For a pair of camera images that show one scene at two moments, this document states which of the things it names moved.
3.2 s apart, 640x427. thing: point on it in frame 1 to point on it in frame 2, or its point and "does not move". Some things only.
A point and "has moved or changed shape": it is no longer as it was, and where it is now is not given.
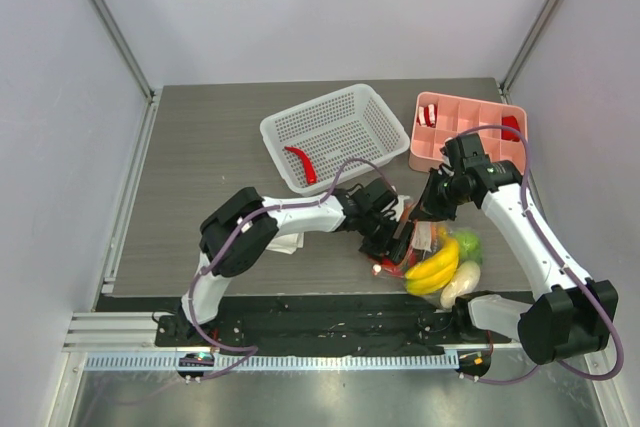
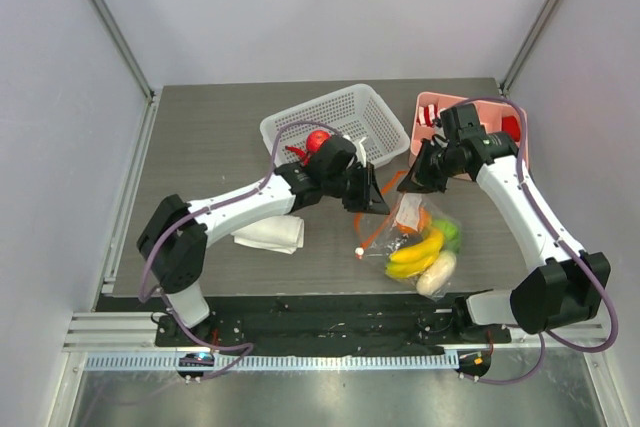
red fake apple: x=398 y=270 to x=315 y=139
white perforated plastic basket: x=348 y=123 does not move
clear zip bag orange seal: x=442 y=263 has moved or changed shape
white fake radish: x=464 y=281 to x=436 y=277
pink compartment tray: x=440 y=117 does not move
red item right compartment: x=507 y=134 does not move
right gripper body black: x=435 y=201 to x=430 y=167
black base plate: x=319 y=325 does not move
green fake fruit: x=470 y=246 to x=452 y=235
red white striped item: x=427 y=116 does not move
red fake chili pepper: x=308 y=165 does not move
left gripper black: x=381 y=248 to x=370 y=196
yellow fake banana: x=436 y=271 to x=411 y=261
